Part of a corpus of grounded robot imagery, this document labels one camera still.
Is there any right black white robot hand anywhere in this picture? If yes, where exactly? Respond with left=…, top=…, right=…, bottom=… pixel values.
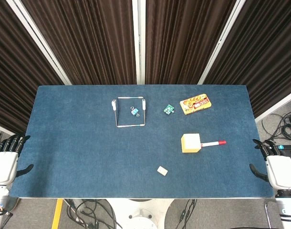
left=249, top=139, right=291, bottom=190

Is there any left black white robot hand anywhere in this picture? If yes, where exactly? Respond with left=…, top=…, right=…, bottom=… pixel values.
left=0, top=135, right=34, bottom=186

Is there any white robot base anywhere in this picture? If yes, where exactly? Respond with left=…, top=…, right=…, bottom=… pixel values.
left=106, top=198, right=176, bottom=229

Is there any green binder clip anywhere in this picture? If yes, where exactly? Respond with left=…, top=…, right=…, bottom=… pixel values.
left=163, top=104, right=176, bottom=115

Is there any yellow floor tape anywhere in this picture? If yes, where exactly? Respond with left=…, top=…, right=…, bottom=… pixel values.
left=51, top=198, right=64, bottom=229

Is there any dark brown curtain partition panel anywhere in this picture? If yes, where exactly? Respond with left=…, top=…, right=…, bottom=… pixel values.
left=0, top=0, right=72, bottom=135
left=6, top=0, right=143, bottom=85
left=138, top=0, right=247, bottom=85
left=197, top=0, right=291, bottom=123

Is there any metal wire stand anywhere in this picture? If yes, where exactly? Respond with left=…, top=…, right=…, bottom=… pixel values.
left=111, top=96, right=146, bottom=129

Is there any black floor cable bundle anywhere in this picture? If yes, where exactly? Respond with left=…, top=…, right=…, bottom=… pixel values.
left=261, top=112, right=291, bottom=144
left=65, top=198, right=124, bottom=229

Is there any red white marker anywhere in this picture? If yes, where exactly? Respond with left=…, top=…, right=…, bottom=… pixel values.
left=199, top=140, right=227, bottom=149

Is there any yellow snack box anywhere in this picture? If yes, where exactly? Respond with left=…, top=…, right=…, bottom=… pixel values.
left=179, top=94, right=212, bottom=115

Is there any yellow cube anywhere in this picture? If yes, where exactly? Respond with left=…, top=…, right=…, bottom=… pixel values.
left=181, top=133, right=202, bottom=154

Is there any black power strip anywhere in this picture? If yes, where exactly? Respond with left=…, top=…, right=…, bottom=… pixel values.
left=276, top=144, right=291, bottom=163

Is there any blue table cloth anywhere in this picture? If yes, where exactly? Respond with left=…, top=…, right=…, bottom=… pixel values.
left=10, top=85, right=274, bottom=199

